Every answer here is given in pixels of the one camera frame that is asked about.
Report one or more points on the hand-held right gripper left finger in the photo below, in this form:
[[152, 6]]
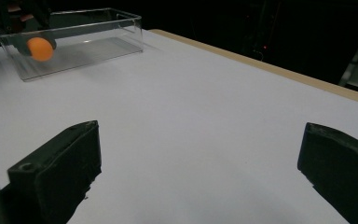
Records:
[[59, 168]]

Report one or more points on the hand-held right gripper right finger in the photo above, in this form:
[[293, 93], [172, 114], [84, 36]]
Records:
[[341, 165]]

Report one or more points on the orange ball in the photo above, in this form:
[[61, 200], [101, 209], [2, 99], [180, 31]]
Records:
[[40, 49]]

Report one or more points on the clear plastic box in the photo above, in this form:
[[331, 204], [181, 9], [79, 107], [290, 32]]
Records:
[[84, 46]]

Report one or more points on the wooden table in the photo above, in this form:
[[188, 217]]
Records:
[[261, 67]]

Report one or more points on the white table cover board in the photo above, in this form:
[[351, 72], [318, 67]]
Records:
[[180, 109]]

